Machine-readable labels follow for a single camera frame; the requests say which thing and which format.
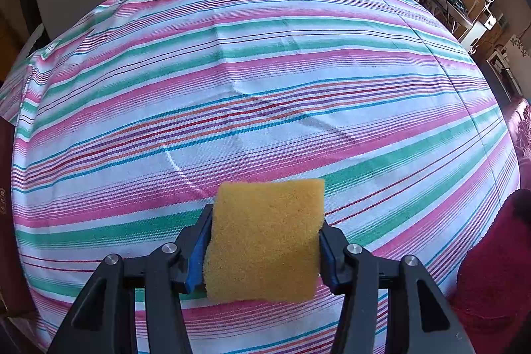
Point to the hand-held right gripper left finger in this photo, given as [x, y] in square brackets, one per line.
[195, 262]

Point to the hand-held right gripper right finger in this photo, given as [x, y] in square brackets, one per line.
[327, 267]

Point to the yellow sponge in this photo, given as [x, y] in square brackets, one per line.
[265, 238]

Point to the dark red blanket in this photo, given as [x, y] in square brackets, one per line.
[498, 254]

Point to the striped pink green cloth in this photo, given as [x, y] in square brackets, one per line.
[249, 68]

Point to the white cabinet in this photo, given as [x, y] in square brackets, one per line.
[477, 34]

